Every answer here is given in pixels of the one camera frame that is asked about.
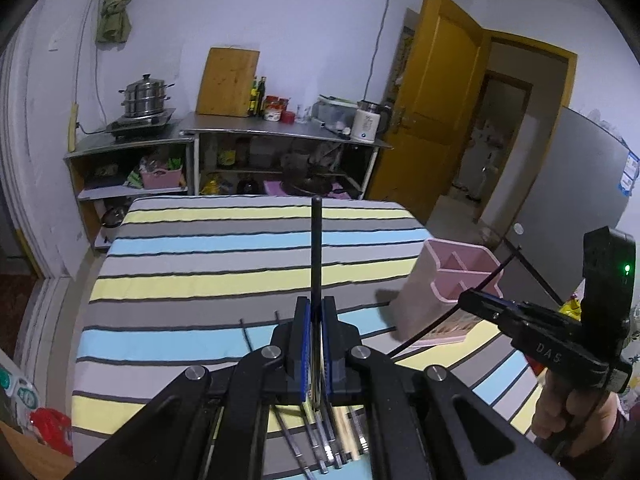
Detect black chopstick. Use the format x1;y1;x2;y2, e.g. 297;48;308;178
388;238;521;356
502;237;564;307
310;196;322;324

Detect pink plastic utensil caddy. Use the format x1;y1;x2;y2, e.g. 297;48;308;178
390;238;500;340

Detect metal kitchen shelf table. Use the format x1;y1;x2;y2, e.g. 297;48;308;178
178;112;389;200

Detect person's right hand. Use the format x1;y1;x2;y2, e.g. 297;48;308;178
532;370;620;457

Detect striped tablecloth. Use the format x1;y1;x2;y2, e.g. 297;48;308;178
70;195;544;479

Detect black frying pan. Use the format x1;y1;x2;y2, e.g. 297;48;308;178
281;174;347;197

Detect grey refrigerator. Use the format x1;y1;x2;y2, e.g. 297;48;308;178
496;107;639;308

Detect pink basket on shelf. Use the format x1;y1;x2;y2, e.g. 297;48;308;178
140;168;183;190

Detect red jar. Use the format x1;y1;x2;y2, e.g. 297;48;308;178
280;110;296;124

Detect white electric kettle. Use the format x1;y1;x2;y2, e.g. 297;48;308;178
349;101;393;144

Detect clear plastic storage box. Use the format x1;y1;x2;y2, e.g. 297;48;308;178
311;94;358;130

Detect low wooden side shelf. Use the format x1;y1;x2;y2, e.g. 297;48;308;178
64;124;198;252

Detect dark sauce bottle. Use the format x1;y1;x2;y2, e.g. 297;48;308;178
255;76;267;117

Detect induction cooker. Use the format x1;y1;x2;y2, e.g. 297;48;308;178
106;108;175;140

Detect wooden cutting board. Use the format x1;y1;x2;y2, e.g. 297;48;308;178
195;48;259;117

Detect stainless steel steamer pot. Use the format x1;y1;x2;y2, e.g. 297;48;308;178
119;74;172;118

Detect yellow wooden door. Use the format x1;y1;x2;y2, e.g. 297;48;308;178
367;0;490;222

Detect green hanging cloth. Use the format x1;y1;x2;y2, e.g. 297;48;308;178
96;0;131;44

